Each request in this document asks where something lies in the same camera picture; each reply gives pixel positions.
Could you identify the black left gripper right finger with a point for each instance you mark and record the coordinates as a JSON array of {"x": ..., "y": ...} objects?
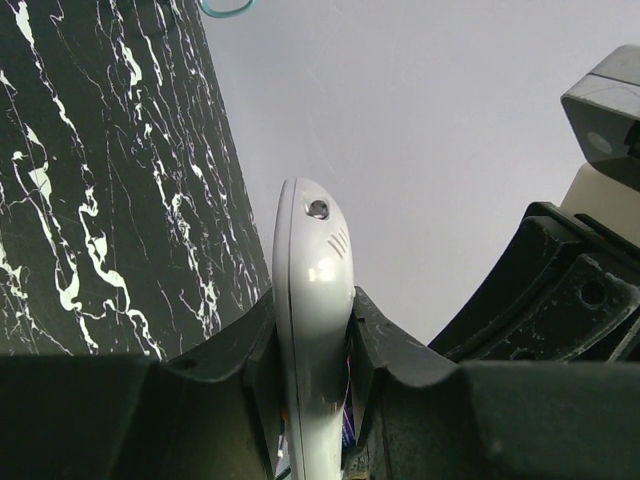
[{"x": 419, "y": 415}]

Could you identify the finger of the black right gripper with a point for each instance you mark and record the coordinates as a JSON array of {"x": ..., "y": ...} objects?
[{"x": 566, "y": 288}]

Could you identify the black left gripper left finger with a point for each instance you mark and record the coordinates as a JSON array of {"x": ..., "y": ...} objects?
[{"x": 211, "y": 413}]

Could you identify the white remote control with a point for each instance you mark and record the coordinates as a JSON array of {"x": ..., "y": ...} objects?
[{"x": 313, "y": 296}]

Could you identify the blue butterfly mug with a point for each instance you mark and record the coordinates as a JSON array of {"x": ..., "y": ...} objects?
[{"x": 225, "y": 9}]

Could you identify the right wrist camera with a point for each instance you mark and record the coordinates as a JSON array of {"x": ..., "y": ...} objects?
[{"x": 603, "y": 111}]

